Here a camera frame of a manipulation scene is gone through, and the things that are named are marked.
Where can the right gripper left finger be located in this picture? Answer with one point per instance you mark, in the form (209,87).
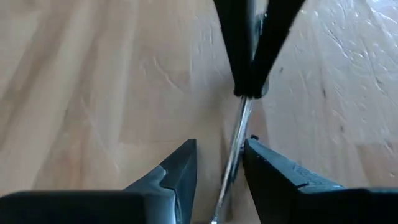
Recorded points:
(93,208)

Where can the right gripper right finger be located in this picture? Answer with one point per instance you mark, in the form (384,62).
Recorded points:
(311,205)

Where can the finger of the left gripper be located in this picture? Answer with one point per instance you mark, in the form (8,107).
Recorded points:
(273,37)
(239,46)

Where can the small chrome combination wrench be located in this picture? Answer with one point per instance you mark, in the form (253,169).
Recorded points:
(237,133)

